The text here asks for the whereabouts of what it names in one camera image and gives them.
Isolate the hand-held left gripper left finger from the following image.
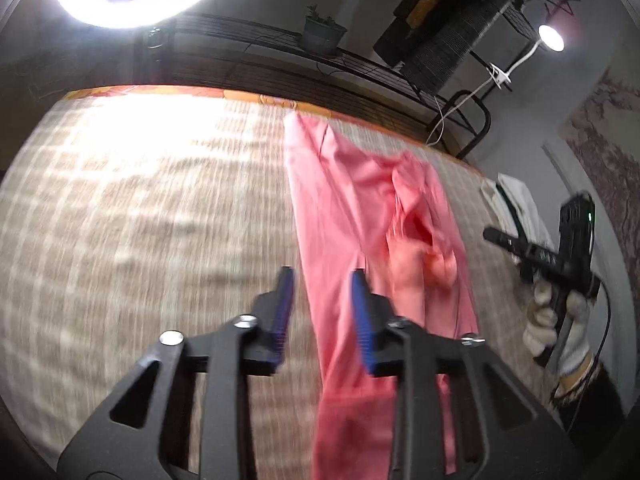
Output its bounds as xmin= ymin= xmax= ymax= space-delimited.
xmin=57 ymin=266 xmax=296 ymax=480

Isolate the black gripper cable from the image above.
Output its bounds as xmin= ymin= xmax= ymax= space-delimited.
xmin=565 ymin=280 xmax=613 ymax=401

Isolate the dark green jacket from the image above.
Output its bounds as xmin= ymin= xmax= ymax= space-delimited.
xmin=372 ymin=10 xmax=426 ymax=67

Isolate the grey plaid coat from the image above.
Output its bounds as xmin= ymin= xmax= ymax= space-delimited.
xmin=400 ymin=0 xmax=533 ymax=97

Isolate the yellow hanging garment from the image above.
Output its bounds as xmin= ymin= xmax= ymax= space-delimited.
xmin=406 ymin=0 xmax=449 ymax=29

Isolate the black metal clothes rack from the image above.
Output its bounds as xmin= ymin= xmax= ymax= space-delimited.
xmin=135 ymin=0 xmax=586 ymax=128

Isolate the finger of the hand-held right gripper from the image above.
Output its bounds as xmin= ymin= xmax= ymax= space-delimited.
xmin=482 ymin=227 xmax=559 ymax=270

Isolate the person's right forearm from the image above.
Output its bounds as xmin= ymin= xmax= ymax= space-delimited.
xmin=550 ymin=357 xmax=628 ymax=433

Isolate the white folded garment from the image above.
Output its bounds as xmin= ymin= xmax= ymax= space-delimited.
xmin=482 ymin=172 xmax=556 ymax=256

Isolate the potted plant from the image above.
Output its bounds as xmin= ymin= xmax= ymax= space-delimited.
xmin=300 ymin=5 xmax=349 ymax=57

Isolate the person's right hand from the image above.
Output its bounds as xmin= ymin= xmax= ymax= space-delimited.
xmin=522 ymin=280 xmax=595 ymax=379

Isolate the orange patterned mattress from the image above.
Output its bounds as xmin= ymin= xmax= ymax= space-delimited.
xmin=64 ymin=85 xmax=483 ymax=173

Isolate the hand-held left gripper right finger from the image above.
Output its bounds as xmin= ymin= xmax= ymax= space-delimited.
xmin=350 ymin=269 xmax=587 ymax=480

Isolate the white clip lamp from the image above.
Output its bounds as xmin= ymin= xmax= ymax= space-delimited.
xmin=489 ymin=24 xmax=566 ymax=93

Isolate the landscape wall mural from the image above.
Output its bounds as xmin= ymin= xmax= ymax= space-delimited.
xmin=557 ymin=67 xmax=635 ymax=223

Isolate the black metal tube frame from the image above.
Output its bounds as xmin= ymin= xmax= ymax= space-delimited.
xmin=449 ymin=91 xmax=492 ymax=159

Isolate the white lamp cable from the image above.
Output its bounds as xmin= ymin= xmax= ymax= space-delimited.
xmin=425 ymin=77 xmax=501 ymax=147

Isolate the pink t-shirt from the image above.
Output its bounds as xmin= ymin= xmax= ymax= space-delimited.
xmin=282 ymin=112 xmax=482 ymax=480

